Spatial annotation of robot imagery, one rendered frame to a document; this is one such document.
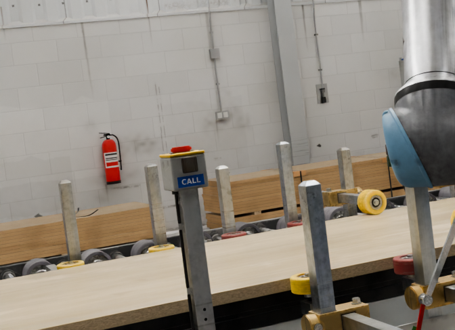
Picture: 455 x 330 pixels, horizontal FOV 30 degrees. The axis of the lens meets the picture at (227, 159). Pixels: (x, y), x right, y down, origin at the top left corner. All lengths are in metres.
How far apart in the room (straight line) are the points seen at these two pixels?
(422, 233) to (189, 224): 0.52
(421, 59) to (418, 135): 0.13
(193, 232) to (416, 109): 0.58
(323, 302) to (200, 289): 0.26
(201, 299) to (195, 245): 0.10
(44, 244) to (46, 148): 1.55
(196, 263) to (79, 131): 7.26
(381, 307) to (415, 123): 0.94
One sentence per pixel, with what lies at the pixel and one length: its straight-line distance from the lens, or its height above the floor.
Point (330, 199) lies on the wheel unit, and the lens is 2.96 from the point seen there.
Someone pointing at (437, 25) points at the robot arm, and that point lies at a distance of 1.29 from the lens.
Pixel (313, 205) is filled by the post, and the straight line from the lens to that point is 1.71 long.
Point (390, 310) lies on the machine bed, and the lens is 2.09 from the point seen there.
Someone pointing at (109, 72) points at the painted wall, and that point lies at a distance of 8.95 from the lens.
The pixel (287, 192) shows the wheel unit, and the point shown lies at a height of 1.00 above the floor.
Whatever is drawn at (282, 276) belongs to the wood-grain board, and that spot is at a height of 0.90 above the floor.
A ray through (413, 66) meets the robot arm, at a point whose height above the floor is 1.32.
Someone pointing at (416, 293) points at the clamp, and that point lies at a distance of 1.85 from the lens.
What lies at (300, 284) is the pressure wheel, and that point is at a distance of 1.87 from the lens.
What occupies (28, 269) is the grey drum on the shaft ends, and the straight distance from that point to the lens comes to 3.05.
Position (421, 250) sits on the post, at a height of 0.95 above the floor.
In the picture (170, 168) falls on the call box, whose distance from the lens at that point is 1.58.
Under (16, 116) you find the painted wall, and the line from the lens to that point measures 8.76.
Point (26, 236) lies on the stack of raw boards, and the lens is 7.49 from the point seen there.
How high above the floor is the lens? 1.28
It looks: 3 degrees down
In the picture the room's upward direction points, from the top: 7 degrees counter-clockwise
